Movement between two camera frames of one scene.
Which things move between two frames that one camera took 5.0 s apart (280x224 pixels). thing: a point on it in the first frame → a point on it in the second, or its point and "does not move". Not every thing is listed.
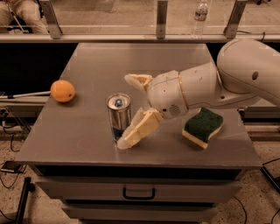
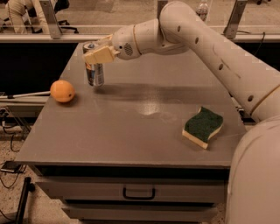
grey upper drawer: (142, 188) does not move
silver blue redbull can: (120, 114) → (95, 72)
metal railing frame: (54, 34) does not move
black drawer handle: (143, 198) does not move
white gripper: (165, 94) → (123, 44)
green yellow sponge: (202, 126) does not move
